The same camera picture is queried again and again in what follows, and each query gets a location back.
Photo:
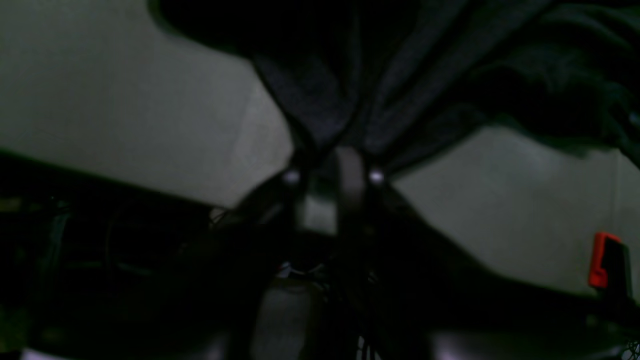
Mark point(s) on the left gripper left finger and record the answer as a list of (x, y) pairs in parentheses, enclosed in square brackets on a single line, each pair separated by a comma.
[(264, 220)]

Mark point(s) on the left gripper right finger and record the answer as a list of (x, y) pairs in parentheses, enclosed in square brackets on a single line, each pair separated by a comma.
[(410, 248)]

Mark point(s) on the black t-shirt with colourful print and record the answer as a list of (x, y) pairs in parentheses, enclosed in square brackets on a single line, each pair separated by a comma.
[(402, 80)]

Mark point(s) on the grey-green table cloth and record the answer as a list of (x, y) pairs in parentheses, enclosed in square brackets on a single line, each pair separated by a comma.
[(97, 86)]

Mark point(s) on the right orange-black table clamp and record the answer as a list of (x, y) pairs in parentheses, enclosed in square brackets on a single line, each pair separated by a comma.
[(610, 267)]

